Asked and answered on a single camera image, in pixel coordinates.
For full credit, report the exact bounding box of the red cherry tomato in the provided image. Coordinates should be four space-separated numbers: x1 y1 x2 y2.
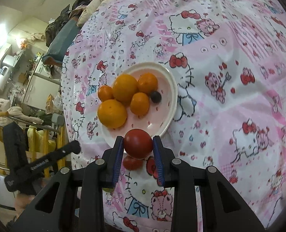
124 129 153 160
122 156 144 171

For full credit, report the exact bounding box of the large orange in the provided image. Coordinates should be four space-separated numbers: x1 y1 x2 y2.
113 74 138 103
97 99 128 129

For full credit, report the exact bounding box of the small mandarin plate front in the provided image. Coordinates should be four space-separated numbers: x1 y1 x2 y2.
130 92 150 116

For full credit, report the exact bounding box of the dark grape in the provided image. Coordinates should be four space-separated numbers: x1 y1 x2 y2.
150 91 162 104

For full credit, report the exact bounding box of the small mandarin orange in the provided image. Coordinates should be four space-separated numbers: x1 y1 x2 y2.
98 85 114 102

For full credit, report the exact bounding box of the green grape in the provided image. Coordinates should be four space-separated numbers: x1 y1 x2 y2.
103 188 115 193

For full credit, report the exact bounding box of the left hand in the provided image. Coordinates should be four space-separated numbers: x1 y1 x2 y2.
15 193 35 217

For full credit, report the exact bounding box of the pink white strawberry plate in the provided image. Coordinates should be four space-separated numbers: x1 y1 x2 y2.
97 62 178 146

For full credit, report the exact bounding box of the white water heater appliance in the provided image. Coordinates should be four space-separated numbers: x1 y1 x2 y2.
0 66 11 94

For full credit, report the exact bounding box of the white washing machine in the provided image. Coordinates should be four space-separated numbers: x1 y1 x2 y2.
29 56 52 78

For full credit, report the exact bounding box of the teal blue pillow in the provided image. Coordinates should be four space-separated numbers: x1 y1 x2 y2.
42 19 80 66

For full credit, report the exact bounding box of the Hello Kitty pink bedsheet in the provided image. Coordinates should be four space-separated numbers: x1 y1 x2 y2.
62 0 286 227

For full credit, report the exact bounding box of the dark clothes pile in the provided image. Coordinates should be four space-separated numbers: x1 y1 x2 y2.
45 0 92 47

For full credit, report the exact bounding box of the yellow wooden rail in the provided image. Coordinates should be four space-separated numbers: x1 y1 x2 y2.
0 110 67 177

